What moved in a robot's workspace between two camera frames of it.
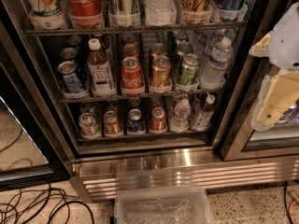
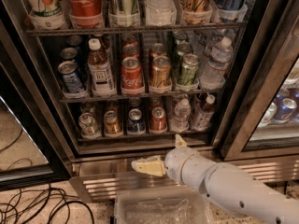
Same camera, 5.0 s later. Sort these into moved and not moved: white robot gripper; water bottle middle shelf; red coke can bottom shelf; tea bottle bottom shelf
Moved: white robot gripper
Not moved: water bottle middle shelf; red coke can bottom shelf; tea bottle bottom shelf
